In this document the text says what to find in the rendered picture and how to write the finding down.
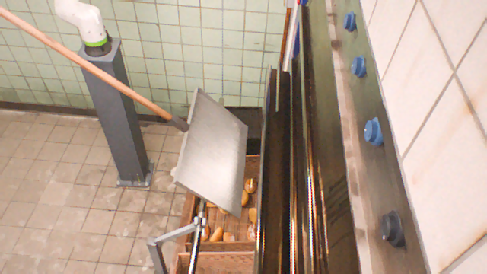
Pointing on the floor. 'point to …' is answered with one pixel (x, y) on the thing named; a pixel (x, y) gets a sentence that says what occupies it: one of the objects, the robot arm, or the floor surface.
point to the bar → (179, 236)
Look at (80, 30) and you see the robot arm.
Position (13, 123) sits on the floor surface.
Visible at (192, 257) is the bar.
